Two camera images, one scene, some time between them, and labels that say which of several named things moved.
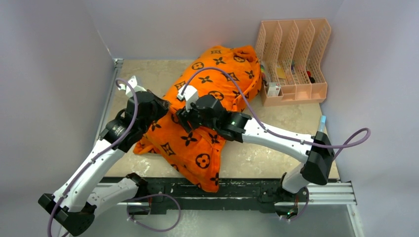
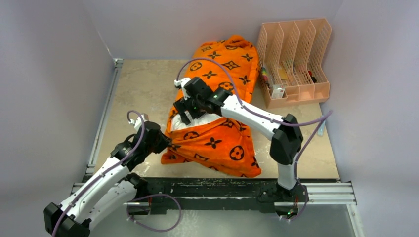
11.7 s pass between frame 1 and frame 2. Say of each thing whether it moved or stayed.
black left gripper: moved
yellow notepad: stayed
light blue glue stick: stayed
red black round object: stayed
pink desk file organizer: stayed
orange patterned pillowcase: moved
